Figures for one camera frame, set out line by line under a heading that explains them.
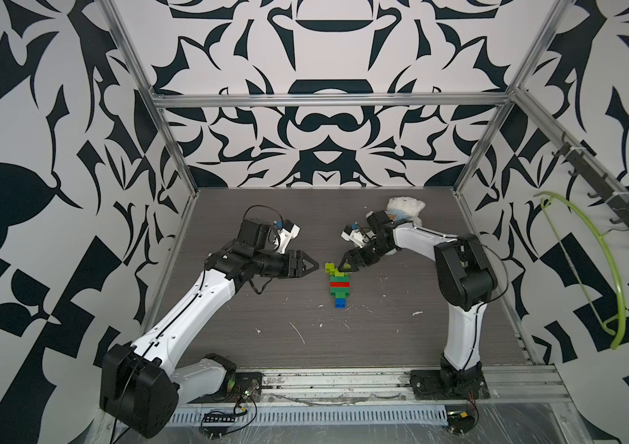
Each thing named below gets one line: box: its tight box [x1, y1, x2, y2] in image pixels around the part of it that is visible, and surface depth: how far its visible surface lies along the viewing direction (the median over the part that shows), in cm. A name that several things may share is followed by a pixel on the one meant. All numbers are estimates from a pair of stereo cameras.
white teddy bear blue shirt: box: [385, 196, 426, 227], surface depth 105 cm
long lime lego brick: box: [330, 274, 351, 283], surface depth 93 cm
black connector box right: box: [446, 410, 476, 434], surface depth 73 cm
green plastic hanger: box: [533, 191, 627, 350], surface depth 67 cm
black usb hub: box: [203, 413, 235, 423], surface depth 74 cm
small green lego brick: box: [330, 288, 351, 299], surface depth 91 cm
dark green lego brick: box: [330, 286, 351, 295], surface depth 91 cm
